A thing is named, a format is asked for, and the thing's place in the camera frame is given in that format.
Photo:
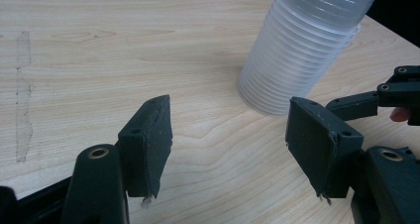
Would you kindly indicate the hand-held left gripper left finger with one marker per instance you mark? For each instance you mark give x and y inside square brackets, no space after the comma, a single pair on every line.
[145,144]

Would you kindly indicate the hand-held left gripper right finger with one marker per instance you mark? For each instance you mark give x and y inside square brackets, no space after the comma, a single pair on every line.
[322,148]

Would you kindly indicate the stack of clear plastic cups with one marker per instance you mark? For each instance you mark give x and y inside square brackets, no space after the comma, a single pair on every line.
[290,62]

